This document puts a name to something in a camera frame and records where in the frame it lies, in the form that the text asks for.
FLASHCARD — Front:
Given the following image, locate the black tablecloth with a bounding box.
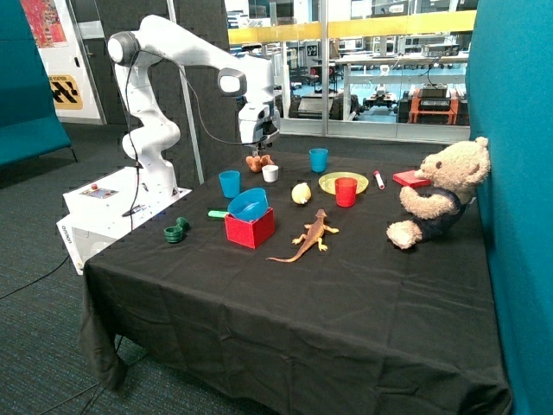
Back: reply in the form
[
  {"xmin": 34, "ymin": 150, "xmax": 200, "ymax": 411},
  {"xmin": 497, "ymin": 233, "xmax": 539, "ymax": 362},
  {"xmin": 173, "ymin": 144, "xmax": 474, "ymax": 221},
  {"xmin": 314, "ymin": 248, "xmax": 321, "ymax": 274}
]
[{"xmin": 79, "ymin": 153, "xmax": 512, "ymax": 414}]

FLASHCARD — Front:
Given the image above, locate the green threaded lid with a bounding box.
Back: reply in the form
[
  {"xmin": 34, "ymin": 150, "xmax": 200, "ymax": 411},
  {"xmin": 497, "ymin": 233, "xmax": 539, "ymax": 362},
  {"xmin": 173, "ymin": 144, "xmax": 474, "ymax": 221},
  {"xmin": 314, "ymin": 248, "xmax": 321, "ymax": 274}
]
[{"xmin": 176, "ymin": 217, "xmax": 190, "ymax": 232}]

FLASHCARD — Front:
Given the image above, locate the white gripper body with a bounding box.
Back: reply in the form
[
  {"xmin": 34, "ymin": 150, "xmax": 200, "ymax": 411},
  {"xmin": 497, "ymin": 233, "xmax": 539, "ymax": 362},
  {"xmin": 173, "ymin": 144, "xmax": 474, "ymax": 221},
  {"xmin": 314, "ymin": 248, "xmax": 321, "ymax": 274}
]
[{"xmin": 238, "ymin": 99, "xmax": 280, "ymax": 145}]

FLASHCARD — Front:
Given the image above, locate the white small cup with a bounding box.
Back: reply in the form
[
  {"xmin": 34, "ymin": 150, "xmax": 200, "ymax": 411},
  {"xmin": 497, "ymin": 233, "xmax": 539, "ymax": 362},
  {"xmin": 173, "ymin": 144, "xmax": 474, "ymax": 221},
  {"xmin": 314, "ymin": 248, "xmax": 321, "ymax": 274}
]
[{"xmin": 262, "ymin": 164, "xmax": 279, "ymax": 183}]

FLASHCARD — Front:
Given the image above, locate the red plastic cup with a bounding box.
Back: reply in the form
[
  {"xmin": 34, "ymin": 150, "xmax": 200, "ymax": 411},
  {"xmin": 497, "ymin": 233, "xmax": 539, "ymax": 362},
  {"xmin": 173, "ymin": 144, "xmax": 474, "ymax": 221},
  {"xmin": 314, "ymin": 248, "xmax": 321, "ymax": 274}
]
[{"xmin": 334, "ymin": 176, "xmax": 358, "ymax": 208}]

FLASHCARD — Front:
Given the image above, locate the orange toy lizard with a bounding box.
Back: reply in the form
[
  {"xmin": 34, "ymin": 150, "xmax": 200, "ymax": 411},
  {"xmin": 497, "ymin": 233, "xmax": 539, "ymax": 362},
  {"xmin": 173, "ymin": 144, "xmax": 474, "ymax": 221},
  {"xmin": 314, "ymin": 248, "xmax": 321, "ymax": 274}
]
[{"xmin": 267, "ymin": 208, "xmax": 340, "ymax": 263}]

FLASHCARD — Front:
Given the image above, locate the yellow black sign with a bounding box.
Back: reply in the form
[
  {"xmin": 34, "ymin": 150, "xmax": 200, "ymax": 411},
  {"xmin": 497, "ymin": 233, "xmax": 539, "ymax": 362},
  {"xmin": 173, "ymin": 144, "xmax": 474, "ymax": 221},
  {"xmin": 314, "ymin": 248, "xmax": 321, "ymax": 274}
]
[{"xmin": 48, "ymin": 74, "xmax": 83, "ymax": 111}]

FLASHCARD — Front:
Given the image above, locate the green threaded pot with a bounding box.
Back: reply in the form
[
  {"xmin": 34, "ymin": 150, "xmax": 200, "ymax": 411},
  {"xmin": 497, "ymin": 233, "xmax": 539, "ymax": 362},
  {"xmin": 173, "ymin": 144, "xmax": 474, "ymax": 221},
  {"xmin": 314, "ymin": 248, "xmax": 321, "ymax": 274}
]
[{"xmin": 163, "ymin": 225, "xmax": 184, "ymax": 244}]

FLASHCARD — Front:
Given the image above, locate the beige teddy bear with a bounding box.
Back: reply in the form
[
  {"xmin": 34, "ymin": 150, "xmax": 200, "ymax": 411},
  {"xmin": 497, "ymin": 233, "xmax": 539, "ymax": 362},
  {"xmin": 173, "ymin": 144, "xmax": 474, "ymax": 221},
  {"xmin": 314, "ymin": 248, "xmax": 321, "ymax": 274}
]
[{"xmin": 386, "ymin": 137, "xmax": 491, "ymax": 250}]

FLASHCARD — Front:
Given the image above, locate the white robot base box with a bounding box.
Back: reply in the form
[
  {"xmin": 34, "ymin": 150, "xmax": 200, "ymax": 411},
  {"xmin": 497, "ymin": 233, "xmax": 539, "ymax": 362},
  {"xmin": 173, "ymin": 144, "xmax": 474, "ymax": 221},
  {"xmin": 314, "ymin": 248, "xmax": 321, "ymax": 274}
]
[{"xmin": 57, "ymin": 167, "xmax": 191, "ymax": 275}]

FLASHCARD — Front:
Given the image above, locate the blue plastic bowl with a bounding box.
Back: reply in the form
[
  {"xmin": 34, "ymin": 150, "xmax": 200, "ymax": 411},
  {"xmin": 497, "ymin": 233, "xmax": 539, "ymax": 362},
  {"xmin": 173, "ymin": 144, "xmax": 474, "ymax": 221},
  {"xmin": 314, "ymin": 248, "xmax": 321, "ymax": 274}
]
[{"xmin": 227, "ymin": 188, "xmax": 269, "ymax": 221}]

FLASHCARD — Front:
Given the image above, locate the yellow ball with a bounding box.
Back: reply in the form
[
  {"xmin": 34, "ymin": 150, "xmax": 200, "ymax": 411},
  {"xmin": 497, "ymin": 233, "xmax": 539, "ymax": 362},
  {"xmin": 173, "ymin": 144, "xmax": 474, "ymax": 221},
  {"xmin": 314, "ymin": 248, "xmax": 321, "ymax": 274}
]
[{"xmin": 291, "ymin": 182, "xmax": 312, "ymax": 205}]

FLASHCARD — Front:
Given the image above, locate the red square pot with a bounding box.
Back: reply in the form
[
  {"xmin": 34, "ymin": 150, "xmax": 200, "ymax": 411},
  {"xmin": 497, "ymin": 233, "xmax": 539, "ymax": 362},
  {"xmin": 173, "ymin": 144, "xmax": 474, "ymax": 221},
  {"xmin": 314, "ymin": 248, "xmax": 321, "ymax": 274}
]
[{"xmin": 224, "ymin": 207, "xmax": 276, "ymax": 249}]

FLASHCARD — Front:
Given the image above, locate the red flat block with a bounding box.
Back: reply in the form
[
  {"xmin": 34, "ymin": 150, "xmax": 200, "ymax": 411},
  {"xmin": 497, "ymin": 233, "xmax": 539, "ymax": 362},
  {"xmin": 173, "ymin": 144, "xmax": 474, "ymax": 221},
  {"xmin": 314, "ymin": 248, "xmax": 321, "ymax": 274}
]
[{"xmin": 392, "ymin": 170, "xmax": 431, "ymax": 188}]

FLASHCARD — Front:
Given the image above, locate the green highlighter marker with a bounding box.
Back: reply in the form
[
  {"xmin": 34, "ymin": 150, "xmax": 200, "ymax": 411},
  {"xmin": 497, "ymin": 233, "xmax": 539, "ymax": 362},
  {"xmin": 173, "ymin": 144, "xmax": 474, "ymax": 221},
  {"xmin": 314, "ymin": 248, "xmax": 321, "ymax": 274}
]
[{"xmin": 208, "ymin": 210, "xmax": 228, "ymax": 219}]

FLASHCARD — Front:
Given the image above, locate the yellow plastic plate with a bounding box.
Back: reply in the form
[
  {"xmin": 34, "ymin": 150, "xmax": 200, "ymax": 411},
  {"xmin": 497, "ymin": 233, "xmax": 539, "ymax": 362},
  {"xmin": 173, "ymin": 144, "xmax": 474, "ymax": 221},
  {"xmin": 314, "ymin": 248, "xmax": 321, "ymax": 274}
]
[{"xmin": 319, "ymin": 172, "xmax": 369, "ymax": 195}]

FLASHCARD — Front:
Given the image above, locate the blue cup far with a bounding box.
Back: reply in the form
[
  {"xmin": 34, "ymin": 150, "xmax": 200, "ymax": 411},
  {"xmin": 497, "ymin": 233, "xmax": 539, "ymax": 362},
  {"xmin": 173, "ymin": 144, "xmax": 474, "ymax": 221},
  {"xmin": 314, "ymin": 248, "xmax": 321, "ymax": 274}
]
[{"xmin": 309, "ymin": 148, "xmax": 328, "ymax": 173}]

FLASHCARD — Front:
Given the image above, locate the teal sofa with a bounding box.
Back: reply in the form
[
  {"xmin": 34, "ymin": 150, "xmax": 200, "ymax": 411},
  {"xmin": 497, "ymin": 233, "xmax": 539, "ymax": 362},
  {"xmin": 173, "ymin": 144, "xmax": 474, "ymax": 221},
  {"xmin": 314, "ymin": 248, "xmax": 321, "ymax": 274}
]
[{"xmin": 1, "ymin": 1, "xmax": 72, "ymax": 167}]

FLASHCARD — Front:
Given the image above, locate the red wall poster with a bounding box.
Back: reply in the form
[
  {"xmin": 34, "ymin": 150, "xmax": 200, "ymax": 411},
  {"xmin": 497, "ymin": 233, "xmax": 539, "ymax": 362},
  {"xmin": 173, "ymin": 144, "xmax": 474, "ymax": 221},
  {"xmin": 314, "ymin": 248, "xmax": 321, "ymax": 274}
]
[{"xmin": 20, "ymin": 0, "xmax": 68, "ymax": 48}]

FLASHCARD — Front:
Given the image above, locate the teal partition wall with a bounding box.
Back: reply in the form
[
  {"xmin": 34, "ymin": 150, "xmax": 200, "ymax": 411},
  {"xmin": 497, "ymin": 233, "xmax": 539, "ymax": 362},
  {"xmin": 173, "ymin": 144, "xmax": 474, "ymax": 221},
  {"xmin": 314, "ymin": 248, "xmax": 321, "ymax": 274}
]
[{"xmin": 467, "ymin": 1, "xmax": 552, "ymax": 414}]

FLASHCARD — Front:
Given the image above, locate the blue cup near left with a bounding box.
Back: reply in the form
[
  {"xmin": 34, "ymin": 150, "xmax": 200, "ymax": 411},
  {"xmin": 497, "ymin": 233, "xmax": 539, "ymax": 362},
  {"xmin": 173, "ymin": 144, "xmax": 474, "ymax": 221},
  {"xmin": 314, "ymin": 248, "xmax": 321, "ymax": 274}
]
[{"xmin": 219, "ymin": 169, "xmax": 241, "ymax": 199}]

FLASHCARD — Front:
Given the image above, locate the red white marker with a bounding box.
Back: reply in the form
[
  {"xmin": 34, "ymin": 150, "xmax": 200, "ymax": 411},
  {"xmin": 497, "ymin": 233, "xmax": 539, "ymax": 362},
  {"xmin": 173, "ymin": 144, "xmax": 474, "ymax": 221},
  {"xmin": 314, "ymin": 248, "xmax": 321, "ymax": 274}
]
[{"xmin": 373, "ymin": 170, "xmax": 385, "ymax": 190}]

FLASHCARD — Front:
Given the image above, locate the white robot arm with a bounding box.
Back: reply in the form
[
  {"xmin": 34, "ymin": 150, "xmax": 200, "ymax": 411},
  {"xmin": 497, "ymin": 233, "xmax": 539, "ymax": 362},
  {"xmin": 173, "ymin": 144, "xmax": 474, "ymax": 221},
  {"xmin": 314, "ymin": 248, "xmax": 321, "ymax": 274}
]
[{"xmin": 108, "ymin": 15, "xmax": 280, "ymax": 197}]

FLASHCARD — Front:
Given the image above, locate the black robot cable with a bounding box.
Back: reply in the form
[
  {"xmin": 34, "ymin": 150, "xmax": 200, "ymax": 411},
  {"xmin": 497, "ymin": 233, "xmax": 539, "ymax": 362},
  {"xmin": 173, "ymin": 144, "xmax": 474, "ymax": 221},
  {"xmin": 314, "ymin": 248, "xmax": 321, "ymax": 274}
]
[{"xmin": 122, "ymin": 50, "xmax": 256, "ymax": 218}]

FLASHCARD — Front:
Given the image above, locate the blue cup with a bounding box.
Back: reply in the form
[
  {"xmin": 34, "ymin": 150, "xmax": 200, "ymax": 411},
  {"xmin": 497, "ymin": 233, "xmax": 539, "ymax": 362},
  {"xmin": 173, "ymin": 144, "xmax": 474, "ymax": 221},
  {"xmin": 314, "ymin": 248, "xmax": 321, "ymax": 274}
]
[
  {"xmin": 219, "ymin": 169, "xmax": 241, "ymax": 199},
  {"xmin": 309, "ymin": 148, "xmax": 328, "ymax": 173}
]

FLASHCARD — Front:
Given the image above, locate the brown plush toy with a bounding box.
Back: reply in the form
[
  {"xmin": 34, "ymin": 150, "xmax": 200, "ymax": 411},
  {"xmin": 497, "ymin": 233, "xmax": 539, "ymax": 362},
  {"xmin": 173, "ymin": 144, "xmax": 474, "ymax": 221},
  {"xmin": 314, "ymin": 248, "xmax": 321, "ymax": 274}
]
[{"xmin": 245, "ymin": 155, "xmax": 274, "ymax": 173}]

